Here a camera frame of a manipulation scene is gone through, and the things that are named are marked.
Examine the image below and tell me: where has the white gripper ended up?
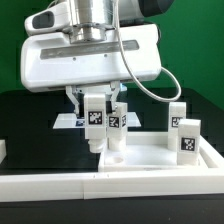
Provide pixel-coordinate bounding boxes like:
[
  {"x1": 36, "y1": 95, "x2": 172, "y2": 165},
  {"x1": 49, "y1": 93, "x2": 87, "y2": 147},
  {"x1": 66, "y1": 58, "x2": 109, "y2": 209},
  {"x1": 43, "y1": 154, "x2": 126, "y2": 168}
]
[{"x1": 21, "y1": 24, "x2": 161, "y2": 118}]

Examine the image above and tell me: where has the white square tabletop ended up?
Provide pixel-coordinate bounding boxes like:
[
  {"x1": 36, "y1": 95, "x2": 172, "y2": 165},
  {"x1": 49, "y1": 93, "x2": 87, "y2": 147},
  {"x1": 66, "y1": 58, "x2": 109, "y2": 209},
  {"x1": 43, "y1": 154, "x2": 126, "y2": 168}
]
[{"x1": 98, "y1": 132, "x2": 207, "y2": 172}]

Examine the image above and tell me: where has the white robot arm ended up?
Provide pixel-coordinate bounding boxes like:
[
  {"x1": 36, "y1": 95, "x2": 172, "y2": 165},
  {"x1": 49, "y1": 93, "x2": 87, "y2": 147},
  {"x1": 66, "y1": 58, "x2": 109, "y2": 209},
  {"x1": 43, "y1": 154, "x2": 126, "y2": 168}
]
[{"x1": 21, "y1": 0, "x2": 174, "y2": 112}]

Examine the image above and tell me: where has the white marker sheet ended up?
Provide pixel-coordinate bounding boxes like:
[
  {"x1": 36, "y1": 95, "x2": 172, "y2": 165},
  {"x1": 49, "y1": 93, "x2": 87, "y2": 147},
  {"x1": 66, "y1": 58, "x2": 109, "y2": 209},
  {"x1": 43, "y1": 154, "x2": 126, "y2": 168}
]
[{"x1": 53, "y1": 112, "x2": 141, "y2": 129}]

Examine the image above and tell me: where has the white U-shaped obstacle fence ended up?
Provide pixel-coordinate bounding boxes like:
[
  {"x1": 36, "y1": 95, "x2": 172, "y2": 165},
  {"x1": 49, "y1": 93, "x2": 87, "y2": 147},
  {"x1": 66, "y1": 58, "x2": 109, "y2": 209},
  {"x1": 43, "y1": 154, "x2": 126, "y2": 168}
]
[{"x1": 0, "y1": 139, "x2": 224, "y2": 202}]

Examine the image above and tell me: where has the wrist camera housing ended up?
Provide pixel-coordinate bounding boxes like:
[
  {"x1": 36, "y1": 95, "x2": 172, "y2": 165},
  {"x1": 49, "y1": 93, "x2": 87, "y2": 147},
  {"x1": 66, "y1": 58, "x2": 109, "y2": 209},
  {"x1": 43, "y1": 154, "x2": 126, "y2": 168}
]
[{"x1": 24, "y1": 2, "x2": 71, "y2": 36}]

